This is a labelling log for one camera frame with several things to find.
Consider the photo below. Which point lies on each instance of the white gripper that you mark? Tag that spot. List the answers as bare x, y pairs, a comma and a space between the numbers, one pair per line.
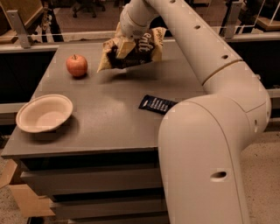
130, 26

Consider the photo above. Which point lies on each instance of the brown chip bag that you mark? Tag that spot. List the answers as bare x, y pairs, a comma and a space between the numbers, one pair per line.
148, 49

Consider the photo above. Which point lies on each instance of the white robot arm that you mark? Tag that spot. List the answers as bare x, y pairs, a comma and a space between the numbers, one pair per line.
200, 139

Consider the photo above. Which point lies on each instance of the red apple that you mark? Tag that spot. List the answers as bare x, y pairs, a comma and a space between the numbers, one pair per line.
76, 65

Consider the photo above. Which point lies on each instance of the black office chair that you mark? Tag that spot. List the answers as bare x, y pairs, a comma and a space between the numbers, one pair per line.
88, 5

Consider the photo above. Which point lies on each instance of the dark blue snack packet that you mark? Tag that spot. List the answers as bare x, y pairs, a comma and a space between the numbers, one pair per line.
156, 104

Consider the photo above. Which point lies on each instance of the white paper bowl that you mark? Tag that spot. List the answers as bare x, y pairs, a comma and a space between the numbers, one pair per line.
44, 113

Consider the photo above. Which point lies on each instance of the grey drawer cabinet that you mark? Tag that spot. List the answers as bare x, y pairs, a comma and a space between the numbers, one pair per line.
101, 165

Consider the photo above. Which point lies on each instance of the cardboard box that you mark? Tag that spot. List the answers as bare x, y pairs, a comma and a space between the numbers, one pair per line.
28, 202

